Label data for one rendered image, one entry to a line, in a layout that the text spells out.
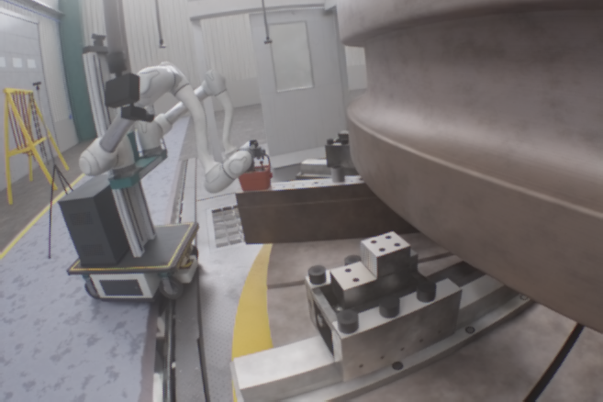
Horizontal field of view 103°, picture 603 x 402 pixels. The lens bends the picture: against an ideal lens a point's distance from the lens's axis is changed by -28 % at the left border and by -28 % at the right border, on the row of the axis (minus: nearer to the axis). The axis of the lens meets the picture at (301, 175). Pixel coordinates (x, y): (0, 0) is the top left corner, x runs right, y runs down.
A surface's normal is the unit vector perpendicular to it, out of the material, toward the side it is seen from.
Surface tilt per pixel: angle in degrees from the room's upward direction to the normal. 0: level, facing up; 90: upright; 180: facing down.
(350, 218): 90
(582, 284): 90
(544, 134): 72
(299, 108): 90
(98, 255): 90
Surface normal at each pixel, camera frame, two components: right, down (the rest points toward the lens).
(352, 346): 0.29, 0.27
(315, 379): 0.24, -0.04
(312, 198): -0.09, 0.33
